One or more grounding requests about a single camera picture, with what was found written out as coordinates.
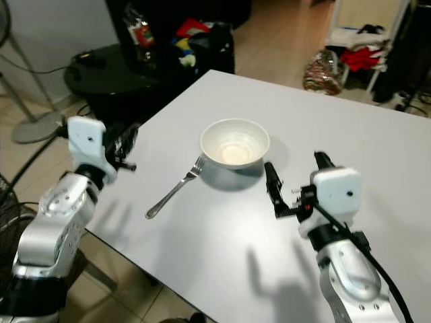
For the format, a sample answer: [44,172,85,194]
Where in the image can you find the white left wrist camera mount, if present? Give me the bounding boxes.
[67,116,119,186]

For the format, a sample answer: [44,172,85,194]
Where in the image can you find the clear plastic bag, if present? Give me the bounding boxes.
[124,4,157,68]

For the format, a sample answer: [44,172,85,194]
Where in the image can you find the silver metal fork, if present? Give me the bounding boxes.
[145,156,206,220]

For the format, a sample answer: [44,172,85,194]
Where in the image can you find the red yellow blue cloth pile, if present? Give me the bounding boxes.
[170,18,211,69]

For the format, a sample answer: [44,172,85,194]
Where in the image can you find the grey standing fan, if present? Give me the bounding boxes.
[0,0,66,145]

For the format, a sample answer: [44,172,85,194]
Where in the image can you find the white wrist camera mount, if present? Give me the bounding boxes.
[309,166,363,227]
[67,116,119,186]

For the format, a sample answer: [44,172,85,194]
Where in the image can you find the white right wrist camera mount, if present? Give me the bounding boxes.
[309,166,363,227]

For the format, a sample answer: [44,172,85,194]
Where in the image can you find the black bag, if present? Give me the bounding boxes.
[192,24,236,76]

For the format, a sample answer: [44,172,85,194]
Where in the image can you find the patterned red white bag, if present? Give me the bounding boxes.
[302,50,345,96]

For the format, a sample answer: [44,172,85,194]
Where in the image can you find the white ceramic bowl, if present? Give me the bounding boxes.
[199,118,271,170]

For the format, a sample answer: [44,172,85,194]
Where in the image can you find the white shelf rack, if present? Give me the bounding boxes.
[323,0,413,95]

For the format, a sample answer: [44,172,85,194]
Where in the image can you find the black wire fan guard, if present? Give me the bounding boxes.
[0,174,22,238]

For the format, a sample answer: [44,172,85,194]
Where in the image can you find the small black device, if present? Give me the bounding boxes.
[73,51,109,68]

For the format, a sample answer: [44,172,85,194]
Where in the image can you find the tall black furniture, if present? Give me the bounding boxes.
[372,0,431,112]

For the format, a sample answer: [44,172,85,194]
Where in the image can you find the thick black tether cable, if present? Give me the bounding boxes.
[0,133,73,206]

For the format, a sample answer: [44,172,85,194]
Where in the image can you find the black round side table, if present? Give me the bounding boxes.
[63,42,236,132]

